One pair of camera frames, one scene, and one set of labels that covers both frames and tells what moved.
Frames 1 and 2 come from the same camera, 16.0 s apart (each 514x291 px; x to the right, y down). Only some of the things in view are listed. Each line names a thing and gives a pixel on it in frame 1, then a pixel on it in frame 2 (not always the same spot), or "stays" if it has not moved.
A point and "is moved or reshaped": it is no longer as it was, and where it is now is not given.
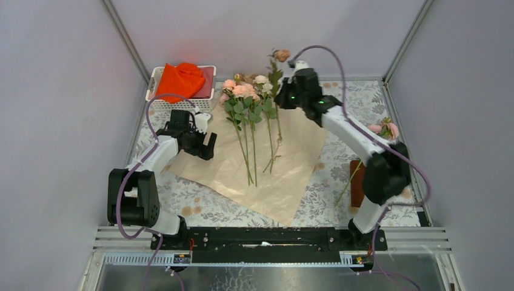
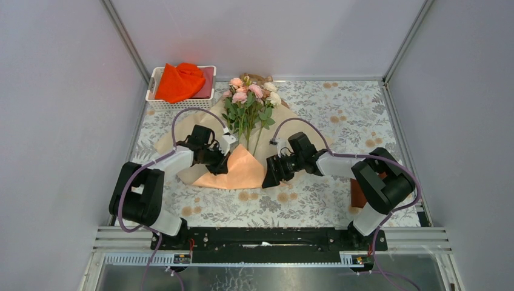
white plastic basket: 198,104 stays
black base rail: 269,245 stays
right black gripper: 281,99 to 273,177
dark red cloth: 205,91 stays
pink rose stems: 242,101 is moved or reshaped
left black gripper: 206,152 to 221,167
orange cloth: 185,79 stays
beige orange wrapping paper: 265,164 is moved or reshaped
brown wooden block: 357,183 stays
